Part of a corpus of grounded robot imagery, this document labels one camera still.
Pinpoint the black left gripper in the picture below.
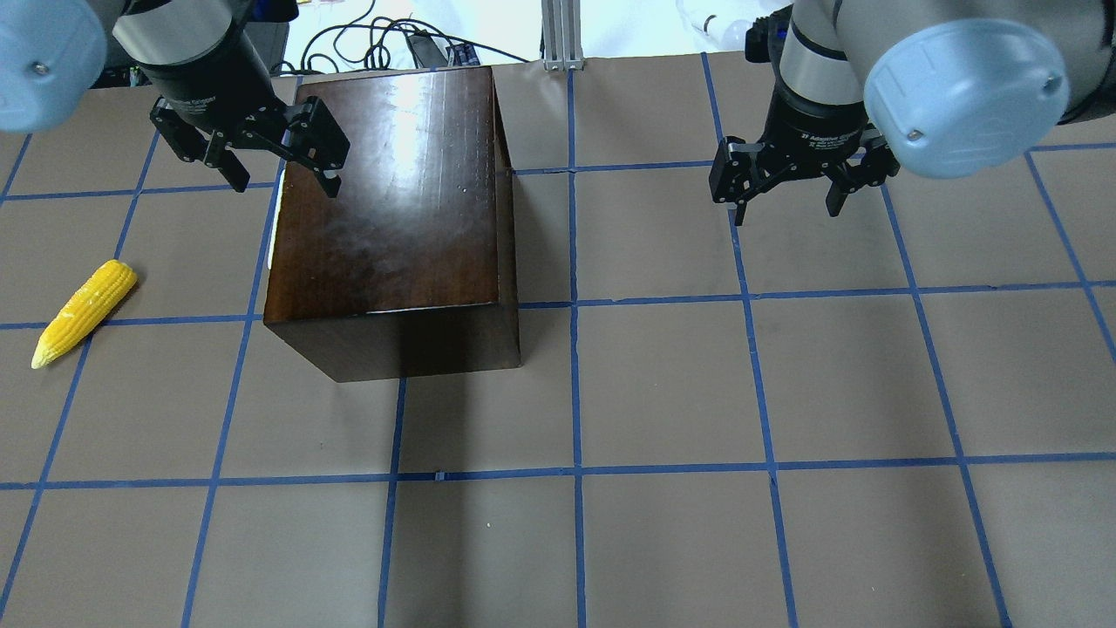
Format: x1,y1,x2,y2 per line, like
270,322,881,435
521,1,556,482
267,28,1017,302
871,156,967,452
150,35,350,199

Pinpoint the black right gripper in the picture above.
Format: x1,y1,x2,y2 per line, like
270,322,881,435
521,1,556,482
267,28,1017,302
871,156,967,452
709,94,901,228

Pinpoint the dark wooden drawer box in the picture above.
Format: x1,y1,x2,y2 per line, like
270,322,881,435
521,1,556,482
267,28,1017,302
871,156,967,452
263,66,522,383

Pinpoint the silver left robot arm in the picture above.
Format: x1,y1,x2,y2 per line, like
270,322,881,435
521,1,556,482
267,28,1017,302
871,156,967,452
1,1,350,199

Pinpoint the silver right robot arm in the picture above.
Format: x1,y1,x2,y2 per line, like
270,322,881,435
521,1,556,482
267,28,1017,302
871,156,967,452
709,1,1113,225

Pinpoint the yellow corn cob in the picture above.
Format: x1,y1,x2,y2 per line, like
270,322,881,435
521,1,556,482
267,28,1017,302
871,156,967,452
31,259,140,370

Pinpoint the white light bulb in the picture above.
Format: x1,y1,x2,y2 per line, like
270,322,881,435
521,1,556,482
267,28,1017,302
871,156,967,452
701,13,754,51

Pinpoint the aluminium frame post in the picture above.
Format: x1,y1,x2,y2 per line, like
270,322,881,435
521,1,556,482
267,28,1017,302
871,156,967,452
541,0,585,73

